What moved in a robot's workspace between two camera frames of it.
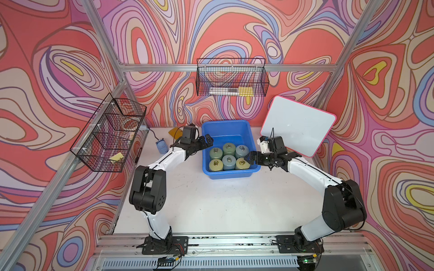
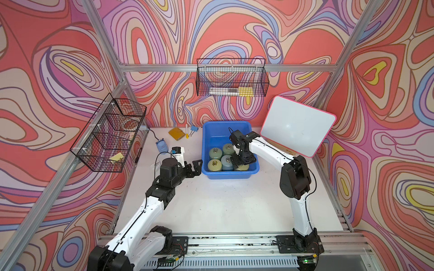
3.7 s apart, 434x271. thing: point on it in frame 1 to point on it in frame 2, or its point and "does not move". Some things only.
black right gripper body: (267, 159) to (243, 157)
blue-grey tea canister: (229, 162) does not move
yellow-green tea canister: (242, 164) does not move
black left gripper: (208, 142) to (196, 170)
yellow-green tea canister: (216, 165) does not move
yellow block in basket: (246, 91) does not move
